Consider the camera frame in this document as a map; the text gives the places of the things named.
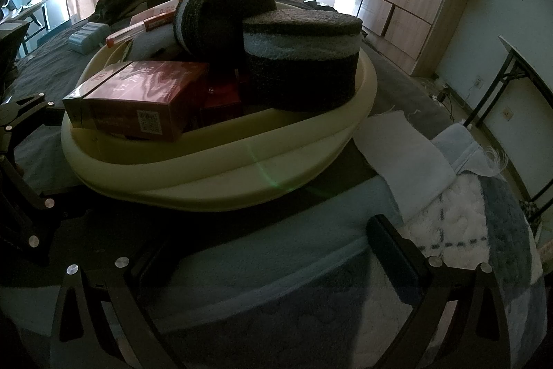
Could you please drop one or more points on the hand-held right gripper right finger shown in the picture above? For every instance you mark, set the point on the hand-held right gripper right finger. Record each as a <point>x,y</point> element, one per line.
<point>393,256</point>

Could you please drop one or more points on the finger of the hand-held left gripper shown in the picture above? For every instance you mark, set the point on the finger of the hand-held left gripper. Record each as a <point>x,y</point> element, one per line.
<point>30,217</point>
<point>28,109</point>

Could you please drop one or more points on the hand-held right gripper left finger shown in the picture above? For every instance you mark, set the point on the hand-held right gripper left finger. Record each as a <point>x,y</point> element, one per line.
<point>151,265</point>

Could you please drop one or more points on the cream plastic basin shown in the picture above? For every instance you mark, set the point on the cream plastic basin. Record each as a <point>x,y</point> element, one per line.
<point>216,179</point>

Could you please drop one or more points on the clear tube with red cap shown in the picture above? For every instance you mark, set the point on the clear tube with red cap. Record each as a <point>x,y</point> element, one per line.
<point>129,32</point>

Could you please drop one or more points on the round dark layered sponge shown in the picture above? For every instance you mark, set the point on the round dark layered sponge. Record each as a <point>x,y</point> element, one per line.
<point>302,66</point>
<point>224,14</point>

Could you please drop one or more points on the blue and white patterned blanket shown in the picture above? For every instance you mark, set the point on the blue and white patterned blanket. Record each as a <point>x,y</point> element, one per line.
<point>466,213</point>

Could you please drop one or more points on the blue-grey plastic box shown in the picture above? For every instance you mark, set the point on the blue-grey plastic box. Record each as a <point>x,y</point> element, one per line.
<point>88,37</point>

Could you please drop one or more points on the white side table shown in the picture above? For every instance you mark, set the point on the white side table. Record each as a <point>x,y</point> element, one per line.
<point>30,8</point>

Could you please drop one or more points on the white cloth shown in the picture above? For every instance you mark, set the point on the white cloth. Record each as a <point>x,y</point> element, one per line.
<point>401,153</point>

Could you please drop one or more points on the white and red carton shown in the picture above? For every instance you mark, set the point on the white and red carton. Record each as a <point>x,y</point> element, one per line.
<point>155,11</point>

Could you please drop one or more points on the black-legged folding table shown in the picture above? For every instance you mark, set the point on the black-legged folding table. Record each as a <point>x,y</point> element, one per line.
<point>506,44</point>

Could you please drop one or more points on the white wall socket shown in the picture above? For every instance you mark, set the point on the white wall socket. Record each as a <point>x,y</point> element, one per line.
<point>507,113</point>
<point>478,83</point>

